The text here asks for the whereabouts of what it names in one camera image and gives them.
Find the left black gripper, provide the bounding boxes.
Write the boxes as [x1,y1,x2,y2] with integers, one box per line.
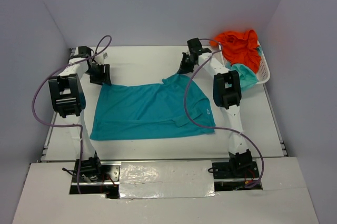
[84,63,112,86]

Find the teal t-shirt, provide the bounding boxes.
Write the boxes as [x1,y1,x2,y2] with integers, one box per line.
[90,74,215,141]

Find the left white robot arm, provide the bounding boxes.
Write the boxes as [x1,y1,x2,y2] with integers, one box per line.
[48,46,111,182]

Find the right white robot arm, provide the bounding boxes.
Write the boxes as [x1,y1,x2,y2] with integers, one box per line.
[178,38,253,177]

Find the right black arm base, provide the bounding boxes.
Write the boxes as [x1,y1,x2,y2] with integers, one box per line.
[207,161,262,192]

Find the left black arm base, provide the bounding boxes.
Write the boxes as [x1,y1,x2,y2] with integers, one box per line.
[62,162,121,199]

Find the orange t-shirt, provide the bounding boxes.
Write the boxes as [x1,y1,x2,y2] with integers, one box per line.
[209,29,261,74]

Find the light turquoise t-shirt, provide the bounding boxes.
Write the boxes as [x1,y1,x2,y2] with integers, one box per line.
[229,46,262,92]

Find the white plastic basket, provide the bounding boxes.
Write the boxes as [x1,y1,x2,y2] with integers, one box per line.
[221,42,270,90]

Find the silver foil tape sheet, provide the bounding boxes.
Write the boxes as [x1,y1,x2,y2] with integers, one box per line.
[119,160,215,199]

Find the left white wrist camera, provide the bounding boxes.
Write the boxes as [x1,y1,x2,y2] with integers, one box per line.
[94,53,108,65]

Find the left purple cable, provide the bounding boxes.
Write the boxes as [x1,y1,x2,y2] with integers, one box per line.
[31,35,113,193]

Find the purple cable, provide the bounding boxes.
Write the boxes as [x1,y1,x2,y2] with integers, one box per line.
[31,35,113,193]
[184,37,265,189]

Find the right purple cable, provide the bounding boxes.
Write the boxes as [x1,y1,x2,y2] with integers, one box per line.
[184,37,265,189]

